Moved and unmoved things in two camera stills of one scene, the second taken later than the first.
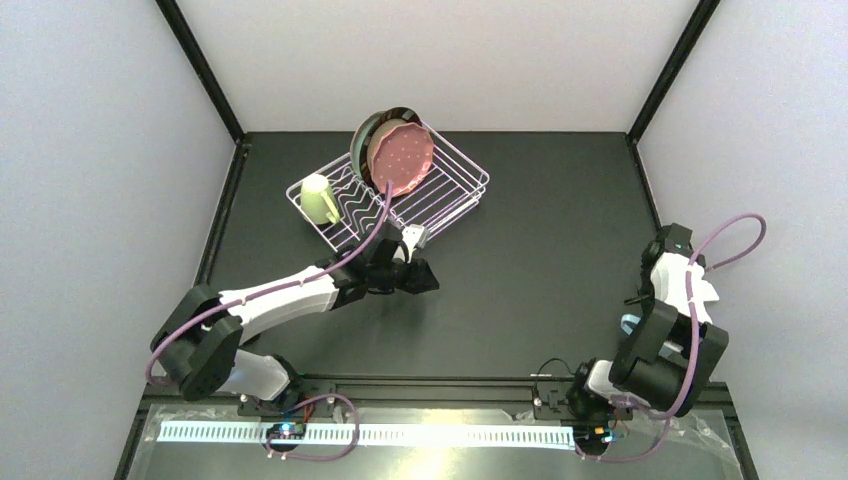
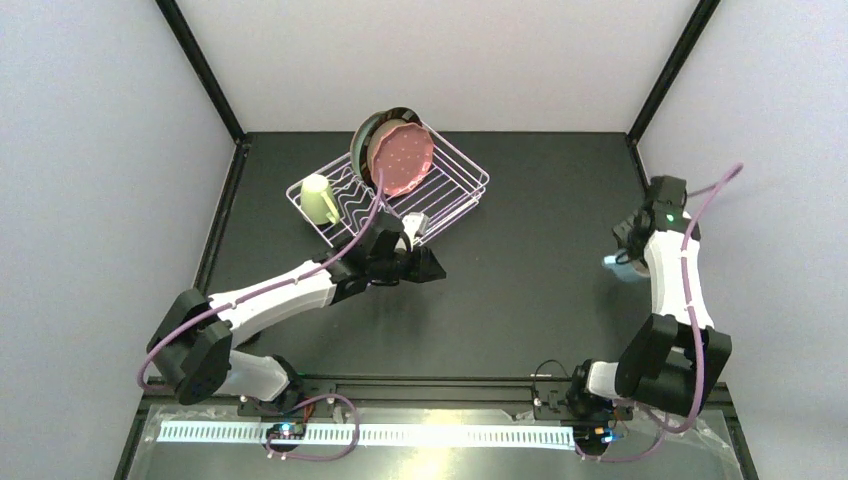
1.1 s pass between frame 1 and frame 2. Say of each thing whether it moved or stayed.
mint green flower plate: stayed
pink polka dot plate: stayed
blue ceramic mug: moved
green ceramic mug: stayed
